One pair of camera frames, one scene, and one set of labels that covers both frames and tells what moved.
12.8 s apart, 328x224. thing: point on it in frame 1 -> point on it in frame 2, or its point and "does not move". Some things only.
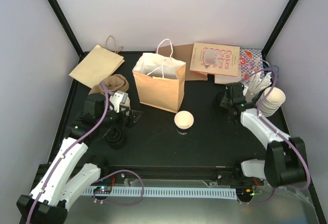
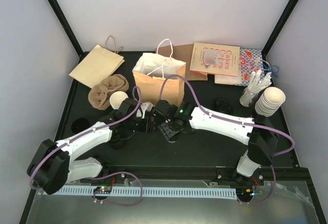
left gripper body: x=121 y=122 -> x=146 y=127
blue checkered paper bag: x=251 y=61 does not move
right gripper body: x=225 y=104 -> x=170 y=131
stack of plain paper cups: x=272 y=103 does not move
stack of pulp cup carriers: x=115 y=83 does not move
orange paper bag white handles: x=160 y=78 does not move
